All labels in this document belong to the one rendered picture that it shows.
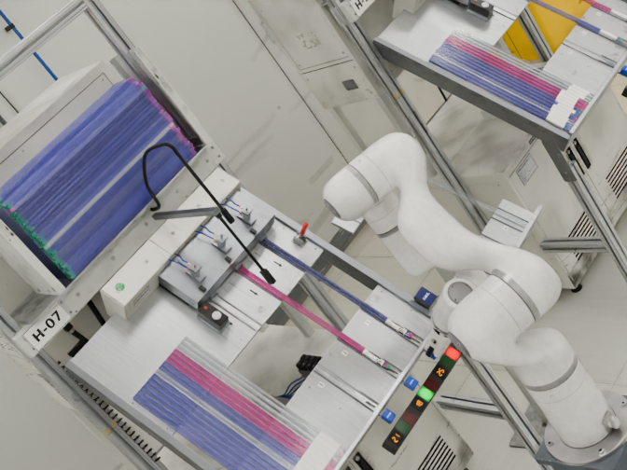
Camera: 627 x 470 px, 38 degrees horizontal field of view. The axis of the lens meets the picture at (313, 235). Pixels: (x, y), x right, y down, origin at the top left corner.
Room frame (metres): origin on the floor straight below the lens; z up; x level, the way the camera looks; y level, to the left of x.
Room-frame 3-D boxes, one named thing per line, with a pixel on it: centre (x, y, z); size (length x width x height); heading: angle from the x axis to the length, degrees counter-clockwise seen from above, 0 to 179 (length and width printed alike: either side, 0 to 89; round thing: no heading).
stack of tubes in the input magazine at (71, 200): (2.36, 0.36, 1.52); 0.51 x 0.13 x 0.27; 120
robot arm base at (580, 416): (1.43, -0.21, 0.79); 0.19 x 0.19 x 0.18
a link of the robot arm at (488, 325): (1.42, -0.18, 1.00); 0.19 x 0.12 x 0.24; 97
